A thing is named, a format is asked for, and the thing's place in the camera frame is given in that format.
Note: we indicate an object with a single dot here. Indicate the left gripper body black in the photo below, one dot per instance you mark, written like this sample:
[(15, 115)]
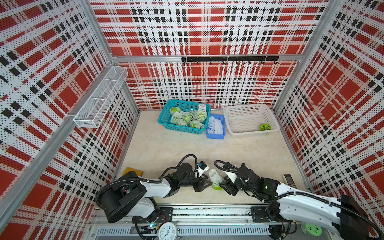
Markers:
[(197, 184)]

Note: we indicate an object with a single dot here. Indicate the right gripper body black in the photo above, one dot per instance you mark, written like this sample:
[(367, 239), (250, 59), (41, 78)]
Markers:
[(237, 186)]

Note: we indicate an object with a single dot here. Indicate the green custard apple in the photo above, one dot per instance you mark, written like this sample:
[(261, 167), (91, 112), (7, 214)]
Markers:
[(201, 116), (216, 187), (265, 127)]

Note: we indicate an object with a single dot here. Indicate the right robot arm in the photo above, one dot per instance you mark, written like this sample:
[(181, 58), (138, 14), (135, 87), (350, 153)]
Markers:
[(342, 215)]

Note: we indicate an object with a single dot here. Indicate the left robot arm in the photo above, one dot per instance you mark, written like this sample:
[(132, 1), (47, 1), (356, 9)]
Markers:
[(132, 195)]

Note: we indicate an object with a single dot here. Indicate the stack of white foam nets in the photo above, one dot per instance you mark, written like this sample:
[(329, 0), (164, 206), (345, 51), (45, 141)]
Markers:
[(215, 126)]

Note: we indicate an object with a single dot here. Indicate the white remote control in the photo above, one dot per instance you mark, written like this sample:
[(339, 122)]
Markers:
[(288, 180)]

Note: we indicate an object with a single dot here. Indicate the blue plastic tray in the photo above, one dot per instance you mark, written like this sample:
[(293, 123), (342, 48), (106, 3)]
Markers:
[(218, 137)]

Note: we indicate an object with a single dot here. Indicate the white plastic basket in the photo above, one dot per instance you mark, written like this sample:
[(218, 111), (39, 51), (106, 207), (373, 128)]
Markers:
[(245, 120)]

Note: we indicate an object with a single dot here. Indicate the yellow plush toy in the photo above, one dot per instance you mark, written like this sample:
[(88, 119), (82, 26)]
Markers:
[(133, 172)]

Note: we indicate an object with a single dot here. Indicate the teal plastic basket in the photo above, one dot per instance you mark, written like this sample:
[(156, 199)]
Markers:
[(169, 122)]

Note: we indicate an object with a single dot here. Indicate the green tape spool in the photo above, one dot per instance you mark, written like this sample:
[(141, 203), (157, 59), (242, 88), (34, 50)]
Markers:
[(311, 230)]

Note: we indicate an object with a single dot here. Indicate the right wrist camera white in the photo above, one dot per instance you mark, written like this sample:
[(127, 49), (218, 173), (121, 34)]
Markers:
[(231, 170)]

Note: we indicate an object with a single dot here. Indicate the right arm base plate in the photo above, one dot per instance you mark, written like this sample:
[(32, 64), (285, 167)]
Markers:
[(260, 214)]

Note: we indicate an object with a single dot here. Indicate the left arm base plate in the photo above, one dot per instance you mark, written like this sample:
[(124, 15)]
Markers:
[(159, 216)]

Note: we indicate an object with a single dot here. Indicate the black hook rail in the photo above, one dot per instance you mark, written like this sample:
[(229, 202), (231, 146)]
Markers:
[(261, 59)]

